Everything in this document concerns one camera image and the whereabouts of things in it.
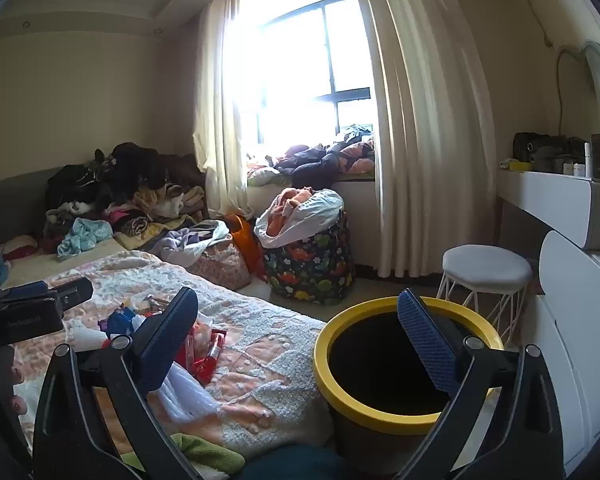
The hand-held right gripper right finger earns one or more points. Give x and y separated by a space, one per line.
427 340

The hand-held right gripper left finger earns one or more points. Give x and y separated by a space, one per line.
165 340

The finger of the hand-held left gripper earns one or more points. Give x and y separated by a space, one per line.
75 291
26 289

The white plastic packet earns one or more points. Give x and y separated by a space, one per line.
86 336

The white foam fruit net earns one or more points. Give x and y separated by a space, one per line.
190 395

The yellow rimmed trash can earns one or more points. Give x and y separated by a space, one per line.
324 357

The person's left hand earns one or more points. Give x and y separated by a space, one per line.
11 385

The bed with beige sheet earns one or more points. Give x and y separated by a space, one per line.
35 270

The red snack wrapper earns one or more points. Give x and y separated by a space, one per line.
205 350

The light blue garment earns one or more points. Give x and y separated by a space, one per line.
87 235

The pink floral bag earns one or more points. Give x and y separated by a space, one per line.
220 265

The grey headboard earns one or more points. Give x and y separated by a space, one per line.
15 195

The orange and white patterned blanket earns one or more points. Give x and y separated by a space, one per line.
260 355

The lavender and white garment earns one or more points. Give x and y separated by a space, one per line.
190 240

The green fuzzy garment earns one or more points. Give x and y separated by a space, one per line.
205 452

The orange bag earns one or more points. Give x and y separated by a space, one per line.
245 245

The pile of dark clothes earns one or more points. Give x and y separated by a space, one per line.
130 170

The dinosaur print laundry basket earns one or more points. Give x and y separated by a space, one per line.
310 265

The white rounded cabinet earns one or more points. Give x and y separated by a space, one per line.
580 310

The white plastic bag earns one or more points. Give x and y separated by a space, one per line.
322 210

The dark teal cloth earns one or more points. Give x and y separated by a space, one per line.
290 464

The white dressing table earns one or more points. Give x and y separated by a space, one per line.
545 195

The orange garment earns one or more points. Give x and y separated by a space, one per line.
290 200

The yellow flat item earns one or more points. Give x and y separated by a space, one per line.
517 165

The wide cream curtain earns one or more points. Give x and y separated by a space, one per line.
420 135

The clothes on windowsill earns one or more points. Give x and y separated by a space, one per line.
315 160

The black bag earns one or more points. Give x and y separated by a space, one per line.
540 150

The narrow cream curtain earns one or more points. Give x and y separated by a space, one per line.
215 110

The black framed window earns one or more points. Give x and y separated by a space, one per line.
300 60

